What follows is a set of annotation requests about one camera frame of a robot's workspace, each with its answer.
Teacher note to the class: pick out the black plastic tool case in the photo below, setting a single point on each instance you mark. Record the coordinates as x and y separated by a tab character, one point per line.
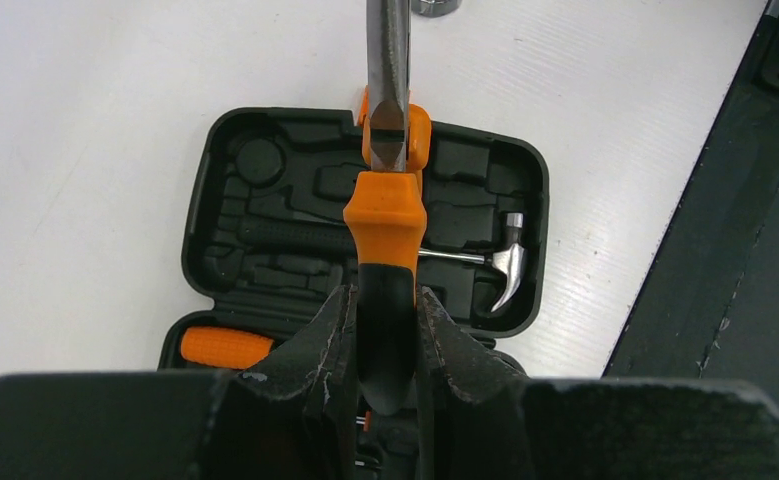
291	415

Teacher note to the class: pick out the hammer with black handle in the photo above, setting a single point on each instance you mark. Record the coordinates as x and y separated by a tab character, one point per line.
510	261

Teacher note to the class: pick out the orange handled pliers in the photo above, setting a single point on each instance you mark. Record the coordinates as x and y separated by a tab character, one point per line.
386	216

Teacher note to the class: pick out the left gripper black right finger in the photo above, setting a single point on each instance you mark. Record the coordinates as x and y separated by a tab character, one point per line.
477	414

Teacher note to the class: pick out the silver measuring tape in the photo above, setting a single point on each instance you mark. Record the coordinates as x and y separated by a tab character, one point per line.
434	8

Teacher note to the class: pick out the large orange black screwdriver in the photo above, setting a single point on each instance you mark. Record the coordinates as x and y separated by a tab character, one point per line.
221	347

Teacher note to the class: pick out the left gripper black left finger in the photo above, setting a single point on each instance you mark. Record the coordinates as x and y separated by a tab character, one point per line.
292	415

